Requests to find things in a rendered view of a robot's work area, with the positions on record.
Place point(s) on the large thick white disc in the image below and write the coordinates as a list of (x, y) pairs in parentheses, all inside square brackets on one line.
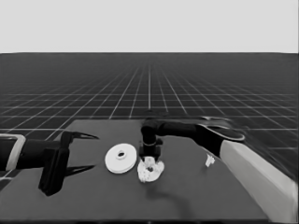
[(113, 163)]

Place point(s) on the small white T-shaped piece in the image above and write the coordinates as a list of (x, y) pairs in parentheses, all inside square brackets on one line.
[(209, 160)]

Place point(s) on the white round carrier with pins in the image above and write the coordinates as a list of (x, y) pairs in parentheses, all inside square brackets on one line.
[(154, 176)]

